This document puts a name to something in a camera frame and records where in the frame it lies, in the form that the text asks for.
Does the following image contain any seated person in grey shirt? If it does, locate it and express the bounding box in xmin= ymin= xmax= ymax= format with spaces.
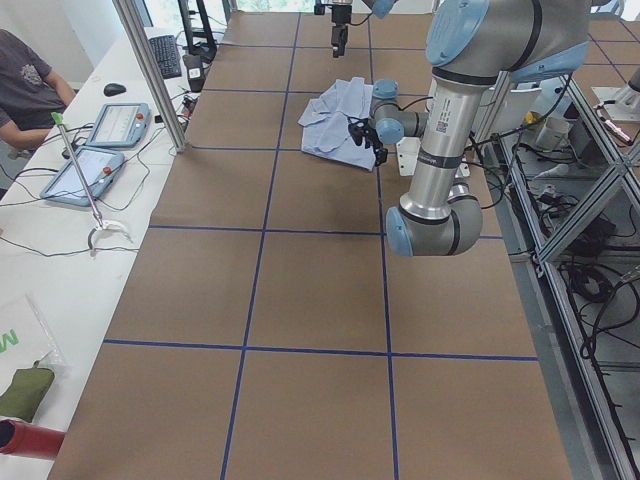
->
xmin=1 ymin=30 xmax=76 ymax=151

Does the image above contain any far blue teach pendant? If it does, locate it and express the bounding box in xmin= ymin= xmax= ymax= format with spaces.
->
xmin=85 ymin=103 xmax=150 ymax=149

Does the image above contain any blue teach pendant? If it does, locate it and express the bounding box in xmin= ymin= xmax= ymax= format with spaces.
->
xmin=85 ymin=103 xmax=150 ymax=149
xmin=39 ymin=145 xmax=126 ymax=210

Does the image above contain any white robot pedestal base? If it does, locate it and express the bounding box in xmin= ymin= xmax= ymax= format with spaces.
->
xmin=396 ymin=137 xmax=471 ymax=179

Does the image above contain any black computer mouse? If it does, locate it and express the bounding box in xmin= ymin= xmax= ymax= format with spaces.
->
xmin=103 ymin=83 xmax=127 ymax=97

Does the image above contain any blue striped button shirt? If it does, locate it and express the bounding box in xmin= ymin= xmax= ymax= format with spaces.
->
xmin=298 ymin=77 xmax=375 ymax=171

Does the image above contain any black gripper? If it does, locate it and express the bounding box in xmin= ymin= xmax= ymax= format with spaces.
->
xmin=314 ymin=0 xmax=352 ymax=58
xmin=347 ymin=117 xmax=388 ymax=167

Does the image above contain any aluminium frame post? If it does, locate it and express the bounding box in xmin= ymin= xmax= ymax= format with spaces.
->
xmin=112 ymin=0 xmax=186 ymax=153

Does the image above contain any near blue teach pendant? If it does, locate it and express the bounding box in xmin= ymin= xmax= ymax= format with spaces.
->
xmin=39 ymin=145 xmax=126 ymax=210

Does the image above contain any red cylinder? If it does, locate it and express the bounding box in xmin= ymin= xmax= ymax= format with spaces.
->
xmin=1 ymin=419 xmax=65 ymax=460

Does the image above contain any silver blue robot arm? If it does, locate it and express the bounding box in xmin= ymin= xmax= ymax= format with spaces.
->
xmin=314 ymin=0 xmax=395 ymax=58
xmin=348 ymin=1 xmax=592 ymax=256

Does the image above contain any black keyboard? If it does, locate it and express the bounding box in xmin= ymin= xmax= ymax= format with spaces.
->
xmin=148 ymin=35 xmax=182 ymax=79

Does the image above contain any green fabric pouch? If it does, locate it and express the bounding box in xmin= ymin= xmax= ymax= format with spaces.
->
xmin=1 ymin=362 xmax=55 ymax=423

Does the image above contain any reacher grabber tool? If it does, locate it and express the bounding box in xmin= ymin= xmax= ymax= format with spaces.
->
xmin=51 ymin=112 xmax=132 ymax=256

